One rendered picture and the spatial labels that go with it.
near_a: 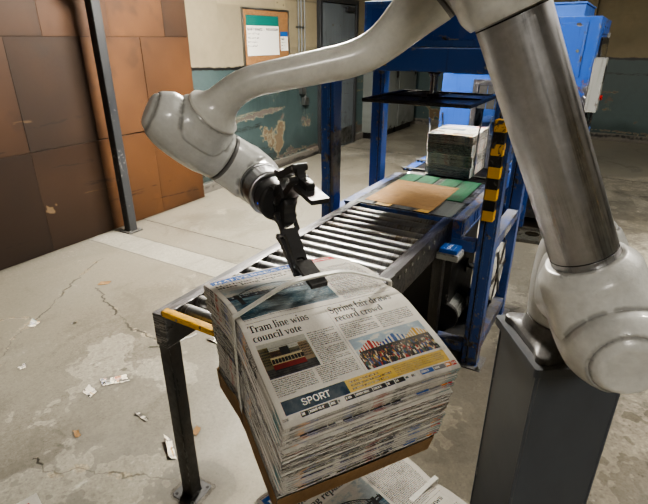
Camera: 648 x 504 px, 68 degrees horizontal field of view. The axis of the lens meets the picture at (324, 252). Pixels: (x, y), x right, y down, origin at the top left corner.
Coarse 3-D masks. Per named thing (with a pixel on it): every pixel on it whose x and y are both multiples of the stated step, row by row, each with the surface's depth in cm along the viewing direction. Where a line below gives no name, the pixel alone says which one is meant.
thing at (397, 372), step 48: (288, 336) 71; (336, 336) 73; (384, 336) 74; (432, 336) 75; (288, 384) 65; (336, 384) 66; (384, 384) 67; (432, 384) 70; (288, 432) 61; (336, 432) 66; (384, 432) 72; (432, 432) 80; (288, 480) 68
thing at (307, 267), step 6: (300, 264) 81; (306, 264) 81; (312, 264) 82; (300, 270) 80; (306, 270) 80; (312, 270) 80; (318, 270) 80; (306, 282) 78; (312, 282) 77; (318, 282) 77; (324, 282) 78; (312, 288) 77
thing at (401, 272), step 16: (448, 224) 225; (432, 240) 208; (448, 240) 231; (400, 256) 190; (416, 256) 193; (432, 256) 213; (384, 272) 177; (400, 272) 180; (416, 272) 197; (400, 288) 184
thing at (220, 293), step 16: (256, 272) 97; (272, 272) 95; (288, 272) 93; (368, 272) 90; (208, 288) 89; (224, 288) 87; (240, 288) 86; (256, 288) 85; (272, 288) 84; (288, 288) 84; (208, 304) 91; (224, 304) 79; (224, 320) 81; (224, 336) 85; (224, 352) 90; (224, 368) 93
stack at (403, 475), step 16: (400, 464) 94; (368, 480) 90; (384, 480) 90; (400, 480) 90; (416, 480) 91; (432, 480) 90; (320, 496) 87; (336, 496) 87; (352, 496) 87; (368, 496) 87; (384, 496) 87; (400, 496) 87; (416, 496) 87; (432, 496) 87; (448, 496) 87
